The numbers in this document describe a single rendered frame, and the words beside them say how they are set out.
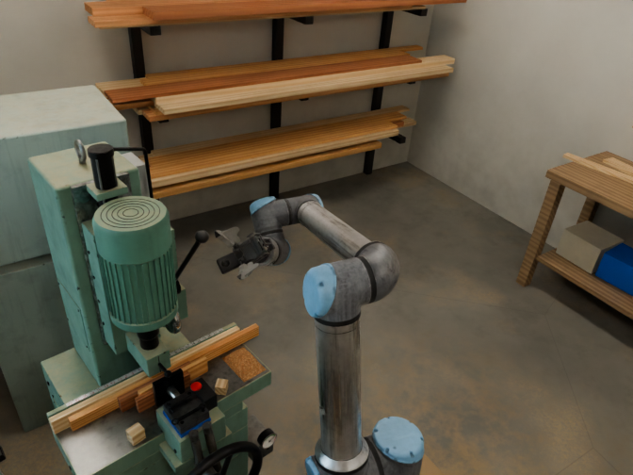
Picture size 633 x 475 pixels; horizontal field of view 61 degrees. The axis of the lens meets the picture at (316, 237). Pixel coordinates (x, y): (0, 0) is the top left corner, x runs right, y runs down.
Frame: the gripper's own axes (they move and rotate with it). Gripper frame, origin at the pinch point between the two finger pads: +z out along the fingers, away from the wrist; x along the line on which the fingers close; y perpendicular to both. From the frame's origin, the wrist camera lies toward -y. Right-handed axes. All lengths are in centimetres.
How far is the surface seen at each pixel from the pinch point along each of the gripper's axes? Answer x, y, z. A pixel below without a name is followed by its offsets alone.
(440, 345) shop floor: 70, 10, -188
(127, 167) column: -32.8, -8.5, 9.6
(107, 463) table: 33, -50, 14
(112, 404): 19, -50, 4
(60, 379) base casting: 2, -75, -10
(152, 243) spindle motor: -6.3, -4.1, 23.6
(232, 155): -103, -48, -195
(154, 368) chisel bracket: 16.3, -33.9, 1.6
